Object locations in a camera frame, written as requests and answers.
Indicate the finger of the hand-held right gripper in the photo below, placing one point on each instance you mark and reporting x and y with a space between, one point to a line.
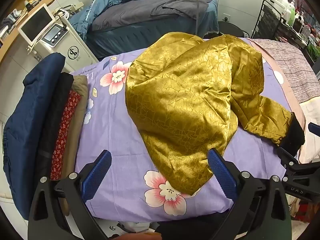
315 128
287 157

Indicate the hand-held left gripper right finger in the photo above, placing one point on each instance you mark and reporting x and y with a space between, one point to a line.
222 172

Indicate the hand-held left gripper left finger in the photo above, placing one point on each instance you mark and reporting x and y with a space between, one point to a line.
98 170

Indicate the gold satin padded jacket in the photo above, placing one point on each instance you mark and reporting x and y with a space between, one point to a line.
180 100

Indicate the person's left hand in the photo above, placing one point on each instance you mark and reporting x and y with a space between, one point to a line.
142 237

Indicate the purple floral bedsheet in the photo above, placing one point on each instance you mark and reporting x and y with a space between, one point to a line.
120 135

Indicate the red floral folded garment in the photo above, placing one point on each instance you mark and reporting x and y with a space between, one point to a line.
65 130

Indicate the dark cloth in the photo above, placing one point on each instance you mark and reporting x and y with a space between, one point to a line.
190 226

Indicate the grey striped cloth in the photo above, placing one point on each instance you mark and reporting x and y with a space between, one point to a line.
287 67

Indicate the black folded garment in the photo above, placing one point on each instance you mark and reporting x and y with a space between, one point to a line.
53 120

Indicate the tan folded garment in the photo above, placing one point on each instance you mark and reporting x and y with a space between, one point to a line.
79 105

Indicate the navy quilted folded garment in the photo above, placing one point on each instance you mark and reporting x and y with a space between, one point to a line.
27 120

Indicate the clear plastic bottle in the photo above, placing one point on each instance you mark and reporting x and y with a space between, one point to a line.
305 31

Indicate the dark brown bottle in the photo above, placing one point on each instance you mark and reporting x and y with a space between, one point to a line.
297 21

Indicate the green bottle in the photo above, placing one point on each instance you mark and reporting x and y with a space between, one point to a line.
291 13

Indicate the white beauty machine with screen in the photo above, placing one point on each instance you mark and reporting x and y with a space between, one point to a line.
72 45

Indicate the black round stool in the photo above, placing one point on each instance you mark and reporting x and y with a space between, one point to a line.
232 28

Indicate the white pump bottle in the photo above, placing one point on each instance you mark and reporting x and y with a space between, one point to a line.
282 1

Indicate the massage bed with teal cover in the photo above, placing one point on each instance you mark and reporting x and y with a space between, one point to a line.
150 37

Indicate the blue quilt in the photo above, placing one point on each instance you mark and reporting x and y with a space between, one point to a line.
100 7

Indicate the translucent grey pole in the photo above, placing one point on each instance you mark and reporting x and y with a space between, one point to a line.
198 10

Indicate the beige box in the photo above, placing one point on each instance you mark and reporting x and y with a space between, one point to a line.
77 6

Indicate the grey blanket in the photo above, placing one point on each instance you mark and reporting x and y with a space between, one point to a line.
150 12

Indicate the grey white cloth on shelf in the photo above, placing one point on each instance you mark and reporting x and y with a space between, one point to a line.
15 17

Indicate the white wall outlet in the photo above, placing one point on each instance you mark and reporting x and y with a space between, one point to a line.
226 17

